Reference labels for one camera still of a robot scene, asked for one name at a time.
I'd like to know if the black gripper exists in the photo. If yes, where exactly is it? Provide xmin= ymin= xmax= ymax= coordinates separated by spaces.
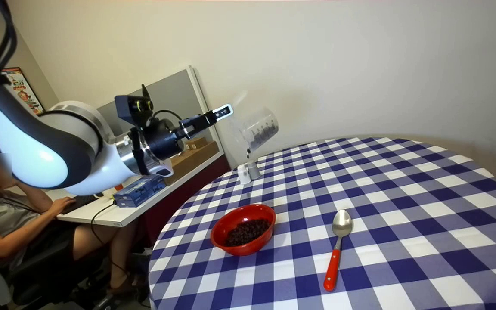
xmin=130 ymin=103 xmax=235 ymax=173

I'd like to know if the orange bowl with dark contents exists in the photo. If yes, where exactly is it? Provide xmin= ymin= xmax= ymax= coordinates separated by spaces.
xmin=209 ymin=202 xmax=278 ymax=258

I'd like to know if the brown cardboard box on desk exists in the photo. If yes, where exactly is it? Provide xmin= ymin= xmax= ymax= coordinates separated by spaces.
xmin=168 ymin=135 xmax=223 ymax=175

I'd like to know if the small white bottle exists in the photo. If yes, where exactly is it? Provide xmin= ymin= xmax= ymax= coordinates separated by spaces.
xmin=238 ymin=161 xmax=263 ymax=185

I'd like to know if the blue box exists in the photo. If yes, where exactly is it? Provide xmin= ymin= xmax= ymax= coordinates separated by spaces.
xmin=113 ymin=173 xmax=170 ymax=208

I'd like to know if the white desk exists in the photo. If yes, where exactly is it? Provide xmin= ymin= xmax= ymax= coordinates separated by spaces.
xmin=56 ymin=147 xmax=228 ymax=230

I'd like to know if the black keyboard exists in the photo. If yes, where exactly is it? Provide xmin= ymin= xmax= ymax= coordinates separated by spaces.
xmin=58 ymin=192 xmax=101 ymax=214

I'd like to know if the blue white checkered tablecloth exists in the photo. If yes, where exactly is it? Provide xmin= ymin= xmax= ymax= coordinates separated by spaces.
xmin=149 ymin=134 xmax=496 ymax=310

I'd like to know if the black office chair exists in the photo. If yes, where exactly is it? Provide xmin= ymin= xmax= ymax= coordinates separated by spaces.
xmin=0 ymin=225 xmax=95 ymax=310

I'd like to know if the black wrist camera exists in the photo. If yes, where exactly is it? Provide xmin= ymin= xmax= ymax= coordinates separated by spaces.
xmin=114 ymin=84 xmax=157 ymax=127

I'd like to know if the black desk cable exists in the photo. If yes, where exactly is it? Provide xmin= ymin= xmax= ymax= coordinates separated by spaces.
xmin=89 ymin=197 xmax=120 ymax=273

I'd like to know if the metal spoon with red handle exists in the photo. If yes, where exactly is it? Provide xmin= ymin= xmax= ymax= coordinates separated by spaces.
xmin=323 ymin=208 xmax=356 ymax=292

